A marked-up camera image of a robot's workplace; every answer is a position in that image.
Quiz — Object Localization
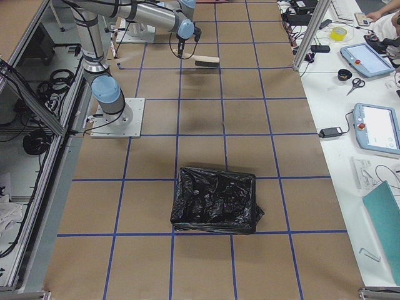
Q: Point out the black handled scissors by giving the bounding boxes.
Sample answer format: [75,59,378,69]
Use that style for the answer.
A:
[346,77,366,96]

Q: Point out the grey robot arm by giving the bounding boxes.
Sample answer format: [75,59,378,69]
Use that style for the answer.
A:
[126,19,149,37]
[64,1,201,124]

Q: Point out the yellow tape roll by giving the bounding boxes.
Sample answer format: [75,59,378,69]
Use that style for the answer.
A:
[329,26,348,42]

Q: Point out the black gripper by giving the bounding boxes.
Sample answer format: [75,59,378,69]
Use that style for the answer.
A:
[176,28,201,58]

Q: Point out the teach pendant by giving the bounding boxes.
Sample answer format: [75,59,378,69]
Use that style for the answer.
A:
[340,43,394,78]
[352,103,399,156]

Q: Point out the aluminium frame post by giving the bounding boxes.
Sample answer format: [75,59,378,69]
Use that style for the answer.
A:
[292,0,331,71]

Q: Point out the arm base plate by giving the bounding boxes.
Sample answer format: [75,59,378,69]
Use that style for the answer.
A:
[116,19,156,44]
[90,97,146,138]

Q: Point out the near teach pendant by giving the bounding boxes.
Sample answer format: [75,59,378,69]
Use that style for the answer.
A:
[352,103,399,156]

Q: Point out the black power adapter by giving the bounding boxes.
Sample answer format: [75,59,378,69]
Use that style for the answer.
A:
[318,126,344,138]

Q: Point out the metal allen key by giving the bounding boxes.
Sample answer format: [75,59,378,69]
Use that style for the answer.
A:
[359,247,381,262]

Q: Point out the black bag lined bin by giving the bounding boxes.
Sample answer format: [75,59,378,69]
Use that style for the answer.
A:
[170,167,264,234]

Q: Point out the beige hand brush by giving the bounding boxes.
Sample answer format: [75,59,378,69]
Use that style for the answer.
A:
[172,49,220,68]

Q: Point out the far teach pendant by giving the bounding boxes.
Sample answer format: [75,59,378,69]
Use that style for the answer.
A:
[340,43,394,78]

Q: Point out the teal folder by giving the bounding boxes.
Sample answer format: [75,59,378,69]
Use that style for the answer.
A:
[362,181,399,285]

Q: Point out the small black bowl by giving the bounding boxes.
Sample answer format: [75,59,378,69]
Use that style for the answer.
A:
[337,69,353,82]

